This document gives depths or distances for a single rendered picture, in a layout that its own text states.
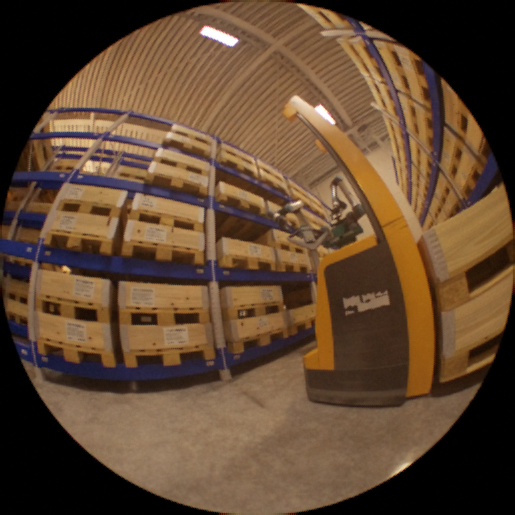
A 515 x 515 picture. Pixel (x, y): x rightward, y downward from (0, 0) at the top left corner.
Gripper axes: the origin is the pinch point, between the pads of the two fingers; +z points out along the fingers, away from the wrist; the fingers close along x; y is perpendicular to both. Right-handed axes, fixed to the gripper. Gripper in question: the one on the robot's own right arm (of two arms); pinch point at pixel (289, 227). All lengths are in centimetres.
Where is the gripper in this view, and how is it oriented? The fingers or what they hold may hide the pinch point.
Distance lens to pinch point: 162.4
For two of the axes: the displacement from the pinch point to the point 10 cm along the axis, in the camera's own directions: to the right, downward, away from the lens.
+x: -1.0, -5.7, -8.1
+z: 5.9, 6.2, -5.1
